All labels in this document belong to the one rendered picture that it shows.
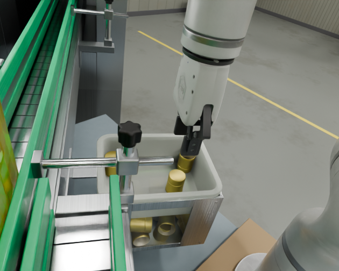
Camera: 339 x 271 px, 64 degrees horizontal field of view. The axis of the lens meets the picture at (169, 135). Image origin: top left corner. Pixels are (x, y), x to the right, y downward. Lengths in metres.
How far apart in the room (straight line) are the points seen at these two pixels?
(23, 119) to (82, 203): 0.23
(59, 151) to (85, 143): 0.48
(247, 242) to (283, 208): 1.29
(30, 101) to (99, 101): 0.70
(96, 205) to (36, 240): 0.13
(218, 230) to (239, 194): 1.20
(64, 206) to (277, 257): 0.38
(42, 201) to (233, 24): 0.29
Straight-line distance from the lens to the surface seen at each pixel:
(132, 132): 0.31
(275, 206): 2.02
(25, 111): 0.58
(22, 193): 0.32
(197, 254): 0.73
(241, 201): 1.93
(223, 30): 0.36
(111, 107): 1.30
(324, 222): 0.40
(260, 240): 0.78
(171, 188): 0.55
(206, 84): 0.37
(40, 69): 0.73
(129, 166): 0.34
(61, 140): 0.50
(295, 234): 0.52
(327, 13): 7.30
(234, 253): 0.73
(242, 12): 0.36
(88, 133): 1.00
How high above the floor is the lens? 1.37
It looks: 37 degrees down
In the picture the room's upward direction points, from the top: 12 degrees clockwise
